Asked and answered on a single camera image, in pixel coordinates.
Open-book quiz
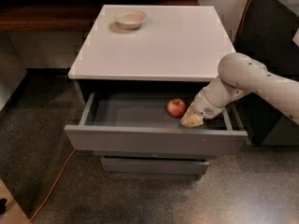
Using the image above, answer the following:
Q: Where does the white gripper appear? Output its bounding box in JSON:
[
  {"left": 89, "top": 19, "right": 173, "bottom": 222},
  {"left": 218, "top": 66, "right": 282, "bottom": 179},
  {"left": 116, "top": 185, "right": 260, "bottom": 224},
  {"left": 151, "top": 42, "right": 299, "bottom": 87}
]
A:
[{"left": 180, "top": 89, "right": 223, "bottom": 128}]

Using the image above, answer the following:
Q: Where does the red apple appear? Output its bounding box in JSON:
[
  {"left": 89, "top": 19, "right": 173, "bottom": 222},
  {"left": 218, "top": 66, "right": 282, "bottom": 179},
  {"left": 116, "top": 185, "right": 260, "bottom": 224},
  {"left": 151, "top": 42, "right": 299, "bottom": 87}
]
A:
[{"left": 166, "top": 98, "right": 187, "bottom": 119}]

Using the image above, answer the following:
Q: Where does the grey top drawer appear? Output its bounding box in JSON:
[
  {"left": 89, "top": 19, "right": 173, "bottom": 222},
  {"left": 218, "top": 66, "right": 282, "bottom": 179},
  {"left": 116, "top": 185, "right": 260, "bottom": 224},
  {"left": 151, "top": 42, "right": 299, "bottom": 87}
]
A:
[{"left": 65, "top": 91, "right": 248, "bottom": 156}]

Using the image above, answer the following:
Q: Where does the grey drawer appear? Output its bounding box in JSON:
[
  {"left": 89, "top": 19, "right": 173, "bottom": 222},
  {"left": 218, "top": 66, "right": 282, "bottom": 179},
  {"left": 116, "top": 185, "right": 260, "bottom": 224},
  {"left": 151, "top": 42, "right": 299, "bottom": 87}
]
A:
[
  {"left": 93, "top": 150, "right": 216, "bottom": 160},
  {"left": 101, "top": 158, "right": 209, "bottom": 175},
  {"left": 65, "top": 91, "right": 248, "bottom": 156}
]

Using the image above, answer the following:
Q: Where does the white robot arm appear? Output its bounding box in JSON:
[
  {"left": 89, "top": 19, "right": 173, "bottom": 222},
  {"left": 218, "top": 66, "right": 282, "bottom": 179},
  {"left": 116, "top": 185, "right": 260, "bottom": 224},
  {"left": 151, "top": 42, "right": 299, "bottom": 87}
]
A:
[{"left": 180, "top": 52, "right": 299, "bottom": 128}]

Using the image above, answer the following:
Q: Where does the grey bottom drawer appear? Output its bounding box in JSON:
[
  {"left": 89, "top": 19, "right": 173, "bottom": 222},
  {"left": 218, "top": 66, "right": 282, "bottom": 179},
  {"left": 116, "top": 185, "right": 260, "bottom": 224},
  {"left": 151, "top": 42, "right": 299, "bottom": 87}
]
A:
[{"left": 101, "top": 158, "right": 209, "bottom": 175}]

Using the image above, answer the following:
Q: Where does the grey drawer cabinet white top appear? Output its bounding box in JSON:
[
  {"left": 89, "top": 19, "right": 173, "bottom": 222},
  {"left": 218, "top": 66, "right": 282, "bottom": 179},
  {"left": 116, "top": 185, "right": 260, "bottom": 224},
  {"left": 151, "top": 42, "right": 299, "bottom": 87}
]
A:
[{"left": 68, "top": 5, "right": 244, "bottom": 179}]

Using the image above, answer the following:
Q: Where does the grey middle drawer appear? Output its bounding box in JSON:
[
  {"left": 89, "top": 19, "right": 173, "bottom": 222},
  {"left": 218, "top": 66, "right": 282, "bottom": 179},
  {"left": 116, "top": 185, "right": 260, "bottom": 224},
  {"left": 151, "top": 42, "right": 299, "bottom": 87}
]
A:
[{"left": 93, "top": 150, "right": 216, "bottom": 160}]

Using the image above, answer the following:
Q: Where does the beige paper bowl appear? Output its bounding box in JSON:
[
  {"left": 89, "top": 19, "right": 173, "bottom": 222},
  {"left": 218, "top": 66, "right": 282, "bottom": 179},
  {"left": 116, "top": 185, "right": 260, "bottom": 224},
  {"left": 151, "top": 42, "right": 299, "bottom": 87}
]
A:
[{"left": 114, "top": 10, "right": 147, "bottom": 30}]

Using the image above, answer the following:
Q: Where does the dark wooden bench shelf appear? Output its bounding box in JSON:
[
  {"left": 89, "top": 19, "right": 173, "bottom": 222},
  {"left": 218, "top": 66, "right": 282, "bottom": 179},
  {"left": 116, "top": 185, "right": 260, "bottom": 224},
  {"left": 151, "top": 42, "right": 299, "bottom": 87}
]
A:
[{"left": 0, "top": 0, "right": 199, "bottom": 32}]

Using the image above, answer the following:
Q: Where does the small black object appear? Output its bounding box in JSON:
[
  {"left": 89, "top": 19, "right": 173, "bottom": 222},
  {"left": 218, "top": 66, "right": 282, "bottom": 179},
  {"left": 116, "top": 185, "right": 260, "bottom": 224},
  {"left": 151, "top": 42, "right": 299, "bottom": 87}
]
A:
[{"left": 0, "top": 198, "right": 7, "bottom": 215}]

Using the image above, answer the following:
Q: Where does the orange power cable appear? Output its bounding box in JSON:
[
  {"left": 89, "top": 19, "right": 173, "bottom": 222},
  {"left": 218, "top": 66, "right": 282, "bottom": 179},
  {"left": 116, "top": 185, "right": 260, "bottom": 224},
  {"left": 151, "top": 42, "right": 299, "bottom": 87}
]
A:
[{"left": 28, "top": 148, "right": 77, "bottom": 223}]

